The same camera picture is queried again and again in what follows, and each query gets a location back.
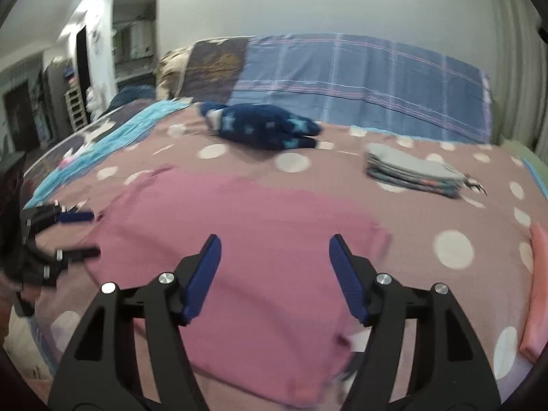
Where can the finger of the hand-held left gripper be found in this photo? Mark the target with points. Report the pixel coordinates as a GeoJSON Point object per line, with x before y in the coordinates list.
{"type": "Point", "coordinates": [75, 217]}
{"type": "Point", "coordinates": [79, 254]}

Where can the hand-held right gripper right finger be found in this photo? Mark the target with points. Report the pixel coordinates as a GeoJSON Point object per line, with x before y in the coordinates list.
{"type": "Point", "coordinates": [349, 282]}

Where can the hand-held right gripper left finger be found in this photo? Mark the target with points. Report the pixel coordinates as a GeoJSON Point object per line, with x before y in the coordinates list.
{"type": "Point", "coordinates": [201, 282]}

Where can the pink long-sleeved shirt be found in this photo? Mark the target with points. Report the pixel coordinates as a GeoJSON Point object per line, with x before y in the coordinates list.
{"type": "Point", "coordinates": [257, 231]}

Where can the stack of folded clothes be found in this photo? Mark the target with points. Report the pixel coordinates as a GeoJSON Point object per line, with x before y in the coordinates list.
{"type": "Point", "coordinates": [411, 171]}

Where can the beige clothes pile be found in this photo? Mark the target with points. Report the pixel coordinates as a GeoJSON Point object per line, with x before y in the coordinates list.
{"type": "Point", "coordinates": [171, 72]}

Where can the pink and white toy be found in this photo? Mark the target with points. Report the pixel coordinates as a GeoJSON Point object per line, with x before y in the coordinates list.
{"type": "Point", "coordinates": [68, 162]}

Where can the light blue sheet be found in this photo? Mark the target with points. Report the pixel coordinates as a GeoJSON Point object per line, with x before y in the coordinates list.
{"type": "Point", "coordinates": [128, 130]}

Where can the dotted pink-brown blanket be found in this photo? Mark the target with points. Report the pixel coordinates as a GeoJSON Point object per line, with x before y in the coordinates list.
{"type": "Point", "coordinates": [342, 180]}

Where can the white shelf rack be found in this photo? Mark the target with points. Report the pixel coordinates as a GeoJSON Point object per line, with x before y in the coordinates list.
{"type": "Point", "coordinates": [76, 107]}

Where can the navy star-print fleece garment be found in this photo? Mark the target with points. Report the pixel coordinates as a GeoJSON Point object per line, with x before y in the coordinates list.
{"type": "Point", "coordinates": [257, 126]}

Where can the salmon folded cloth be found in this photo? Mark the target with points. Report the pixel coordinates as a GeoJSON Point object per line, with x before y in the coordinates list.
{"type": "Point", "coordinates": [537, 299]}

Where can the dark tree-print pillow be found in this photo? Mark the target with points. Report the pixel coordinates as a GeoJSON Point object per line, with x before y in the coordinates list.
{"type": "Point", "coordinates": [214, 72]}

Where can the blue plaid pillow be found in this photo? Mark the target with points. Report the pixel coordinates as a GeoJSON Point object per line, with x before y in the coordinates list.
{"type": "Point", "coordinates": [364, 81]}

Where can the grey pleated curtain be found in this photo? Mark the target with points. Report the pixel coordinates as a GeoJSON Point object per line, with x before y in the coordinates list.
{"type": "Point", "coordinates": [518, 72]}

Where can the wall mirror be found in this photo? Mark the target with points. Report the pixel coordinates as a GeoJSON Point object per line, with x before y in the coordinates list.
{"type": "Point", "coordinates": [132, 40]}

